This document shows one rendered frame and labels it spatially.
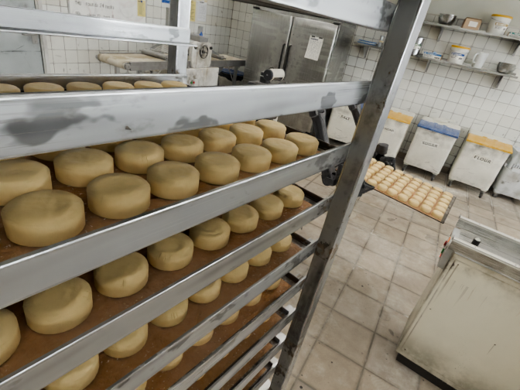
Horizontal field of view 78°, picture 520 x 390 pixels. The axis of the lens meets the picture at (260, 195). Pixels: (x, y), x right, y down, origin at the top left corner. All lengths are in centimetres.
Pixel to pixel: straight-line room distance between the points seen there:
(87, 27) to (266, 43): 496
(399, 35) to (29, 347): 50
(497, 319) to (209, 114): 185
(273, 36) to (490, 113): 336
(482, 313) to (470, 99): 421
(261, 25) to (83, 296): 539
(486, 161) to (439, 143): 62
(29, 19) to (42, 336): 45
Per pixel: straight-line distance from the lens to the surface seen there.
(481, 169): 531
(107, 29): 67
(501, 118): 585
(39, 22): 63
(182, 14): 75
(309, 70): 522
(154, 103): 22
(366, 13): 41
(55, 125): 20
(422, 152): 527
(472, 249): 183
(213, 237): 39
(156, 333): 43
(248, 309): 58
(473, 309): 197
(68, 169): 33
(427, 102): 580
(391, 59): 48
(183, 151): 38
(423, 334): 213
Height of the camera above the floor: 166
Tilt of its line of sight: 29 degrees down
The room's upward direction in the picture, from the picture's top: 12 degrees clockwise
